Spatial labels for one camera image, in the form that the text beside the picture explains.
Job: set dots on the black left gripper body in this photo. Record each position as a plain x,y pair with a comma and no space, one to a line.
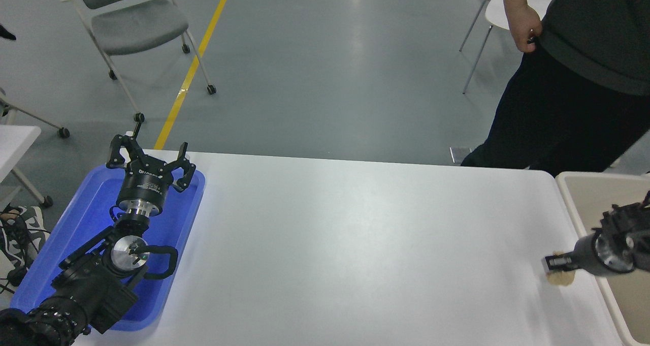
144,188

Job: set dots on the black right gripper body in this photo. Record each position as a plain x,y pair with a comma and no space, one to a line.
586,254

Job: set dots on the tan paper ball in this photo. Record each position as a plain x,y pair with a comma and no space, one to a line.
561,280

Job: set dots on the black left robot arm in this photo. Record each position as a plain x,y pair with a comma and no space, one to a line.
91,290

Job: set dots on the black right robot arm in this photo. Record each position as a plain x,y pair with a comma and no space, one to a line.
627,224

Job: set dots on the person's right hand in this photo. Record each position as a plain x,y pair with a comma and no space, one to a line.
524,28

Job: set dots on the blue plastic tray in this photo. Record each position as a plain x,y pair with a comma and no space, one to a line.
91,209

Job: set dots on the large pale bin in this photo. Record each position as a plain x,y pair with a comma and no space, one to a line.
599,198

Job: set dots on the metal chair leg with caster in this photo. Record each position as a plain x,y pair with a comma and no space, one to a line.
35,117

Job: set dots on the small white table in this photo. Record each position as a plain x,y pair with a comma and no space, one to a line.
15,143

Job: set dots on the grey folding chair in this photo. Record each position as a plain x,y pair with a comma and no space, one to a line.
132,26

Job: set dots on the metal floor plate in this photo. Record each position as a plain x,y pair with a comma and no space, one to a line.
458,154

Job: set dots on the small black object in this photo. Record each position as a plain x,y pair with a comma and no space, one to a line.
6,33

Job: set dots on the white plastic chair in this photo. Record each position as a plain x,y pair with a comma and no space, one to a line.
495,13

